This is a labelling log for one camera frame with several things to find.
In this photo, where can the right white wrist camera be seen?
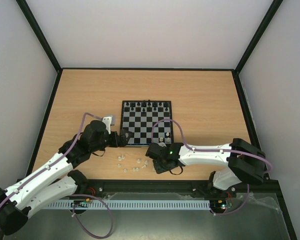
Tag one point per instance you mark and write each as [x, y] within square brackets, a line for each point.
[156, 151]

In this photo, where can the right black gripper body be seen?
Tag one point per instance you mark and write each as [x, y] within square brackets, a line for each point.
[160, 167]

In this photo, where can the black pieces row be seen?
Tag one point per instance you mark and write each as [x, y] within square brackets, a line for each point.
[146, 106]

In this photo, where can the black frame rail front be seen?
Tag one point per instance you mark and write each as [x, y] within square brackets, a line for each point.
[194, 188]

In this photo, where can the left electronics board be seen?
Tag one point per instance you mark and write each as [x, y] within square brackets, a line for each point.
[81, 203]

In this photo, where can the electronics board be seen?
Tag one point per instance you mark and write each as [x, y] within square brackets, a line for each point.
[81, 203]
[221, 204]

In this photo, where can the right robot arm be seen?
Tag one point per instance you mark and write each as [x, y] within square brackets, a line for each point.
[241, 161]

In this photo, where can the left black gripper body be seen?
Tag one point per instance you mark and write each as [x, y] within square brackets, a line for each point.
[114, 143]

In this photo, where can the right electronics board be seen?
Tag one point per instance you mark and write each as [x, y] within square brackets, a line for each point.
[221, 204]

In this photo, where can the white slotted cable duct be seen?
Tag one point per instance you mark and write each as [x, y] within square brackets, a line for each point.
[67, 204]

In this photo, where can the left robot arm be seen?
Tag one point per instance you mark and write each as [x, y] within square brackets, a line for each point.
[58, 177]

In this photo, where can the black and grey chessboard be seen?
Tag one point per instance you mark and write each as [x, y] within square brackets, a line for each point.
[146, 127]

